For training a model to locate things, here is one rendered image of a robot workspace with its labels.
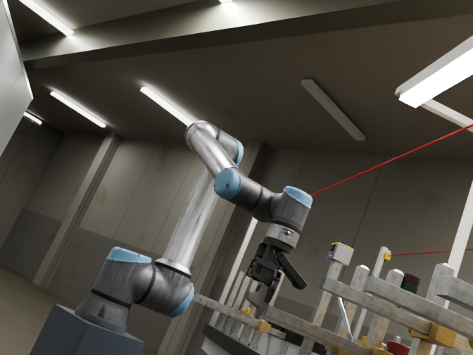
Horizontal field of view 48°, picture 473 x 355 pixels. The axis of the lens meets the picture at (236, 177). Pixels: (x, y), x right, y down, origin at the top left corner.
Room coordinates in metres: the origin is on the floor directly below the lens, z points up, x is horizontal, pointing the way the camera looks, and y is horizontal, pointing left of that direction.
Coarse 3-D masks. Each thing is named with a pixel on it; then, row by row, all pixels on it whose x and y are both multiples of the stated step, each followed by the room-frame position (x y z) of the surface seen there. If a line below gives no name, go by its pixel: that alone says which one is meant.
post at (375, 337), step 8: (392, 272) 1.58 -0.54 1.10; (400, 272) 1.57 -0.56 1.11; (392, 280) 1.57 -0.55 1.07; (400, 280) 1.57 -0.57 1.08; (392, 304) 1.57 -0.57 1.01; (376, 320) 1.58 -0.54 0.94; (384, 320) 1.57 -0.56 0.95; (376, 328) 1.57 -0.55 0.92; (384, 328) 1.57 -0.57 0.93; (368, 336) 1.59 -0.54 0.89; (376, 336) 1.57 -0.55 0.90; (368, 344) 1.58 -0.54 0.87; (376, 344) 1.57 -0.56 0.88
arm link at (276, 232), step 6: (270, 228) 1.49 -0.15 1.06; (276, 228) 1.47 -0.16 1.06; (282, 228) 1.46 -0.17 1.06; (288, 228) 1.46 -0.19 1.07; (270, 234) 1.48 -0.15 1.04; (276, 234) 1.47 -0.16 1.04; (282, 234) 1.46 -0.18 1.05; (288, 234) 1.45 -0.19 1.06; (294, 234) 1.47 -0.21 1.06; (276, 240) 1.48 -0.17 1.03; (282, 240) 1.46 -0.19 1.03; (288, 240) 1.46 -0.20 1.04; (294, 240) 1.47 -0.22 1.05; (288, 246) 1.48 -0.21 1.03; (294, 246) 1.48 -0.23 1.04
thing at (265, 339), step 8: (240, 328) 4.10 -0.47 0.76; (280, 328) 3.17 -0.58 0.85; (248, 336) 3.79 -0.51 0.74; (264, 336) 3.43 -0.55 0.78; (272, 336) 3.26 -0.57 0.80; (288, 336) 2.98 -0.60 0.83; (296, 336) 2.85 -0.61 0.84; (264, 344) 3.36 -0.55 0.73; (272, 344) 3.20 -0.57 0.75; (280, 344) 3.06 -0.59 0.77; (288, 344) 2.94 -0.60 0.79; (296, 344) 2.81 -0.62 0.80; (320, 344) 2.50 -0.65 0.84; (264, 352) 3.30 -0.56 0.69; (272, 352) 3.14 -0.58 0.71; (280, 352) 3.01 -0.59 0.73; (288, 352) 2.89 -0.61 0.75; (296, 352) 2.77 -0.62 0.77; (312, 352) 2.57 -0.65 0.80; (320, 352) 2.47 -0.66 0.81
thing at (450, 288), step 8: (440, 280) 0.78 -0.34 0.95; (448, 280) 0.76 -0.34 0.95; (456, 280) 0.75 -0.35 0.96; (440, 288) 0.77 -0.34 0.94; (448, 288) 0.75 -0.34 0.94; (456, 288) 0.75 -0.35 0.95; (464, 288) 0.75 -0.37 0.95; (472, 288) 0.76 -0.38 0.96; (440, 296) 0.78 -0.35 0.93; (448, 296) 0.75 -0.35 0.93; (456, 296) 0.75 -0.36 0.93; (464, 296) 0.75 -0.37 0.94; (472, 296) 0.76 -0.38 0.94; (464, 304) 0.76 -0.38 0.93; (472, 304) 0.76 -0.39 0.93
